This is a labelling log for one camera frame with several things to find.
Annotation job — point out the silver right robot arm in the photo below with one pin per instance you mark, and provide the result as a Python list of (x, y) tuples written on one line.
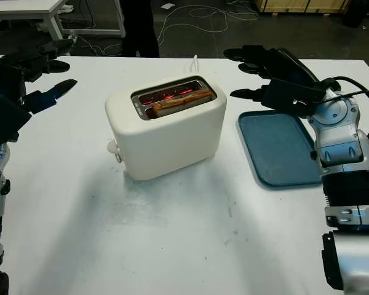
[(341, 138)]

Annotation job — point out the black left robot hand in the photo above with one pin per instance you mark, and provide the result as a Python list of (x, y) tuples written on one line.
[(6, 77)]

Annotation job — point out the blue plastic tray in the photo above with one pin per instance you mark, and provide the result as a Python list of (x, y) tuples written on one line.
[(280, 147)]

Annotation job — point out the black background object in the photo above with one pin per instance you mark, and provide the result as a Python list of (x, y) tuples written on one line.
[(358, 13)]

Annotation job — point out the wooden crate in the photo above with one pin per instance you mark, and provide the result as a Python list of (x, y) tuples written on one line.
[(310, 5)]

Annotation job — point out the cream two-slot toaster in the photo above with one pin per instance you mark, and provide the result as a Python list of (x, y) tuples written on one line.
[(172, 144)]

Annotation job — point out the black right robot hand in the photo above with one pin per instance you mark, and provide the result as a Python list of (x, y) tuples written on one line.
[(295, 69)]

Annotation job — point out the person in black trousers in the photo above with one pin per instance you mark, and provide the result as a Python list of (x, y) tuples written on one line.
[(141, 27)]

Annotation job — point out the browned toast slice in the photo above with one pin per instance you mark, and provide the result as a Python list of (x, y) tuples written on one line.
[(181, 100)]

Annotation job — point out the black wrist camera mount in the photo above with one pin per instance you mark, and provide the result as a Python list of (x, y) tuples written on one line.
[(292, 95), (6, 120)]

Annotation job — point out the white background table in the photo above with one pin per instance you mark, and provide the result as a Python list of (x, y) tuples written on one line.
[(34, 12)]

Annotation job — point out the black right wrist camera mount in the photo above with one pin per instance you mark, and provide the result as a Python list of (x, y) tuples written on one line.
[(292, 95)]

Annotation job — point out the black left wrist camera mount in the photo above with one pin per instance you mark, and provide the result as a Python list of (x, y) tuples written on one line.
[(6, 120)]

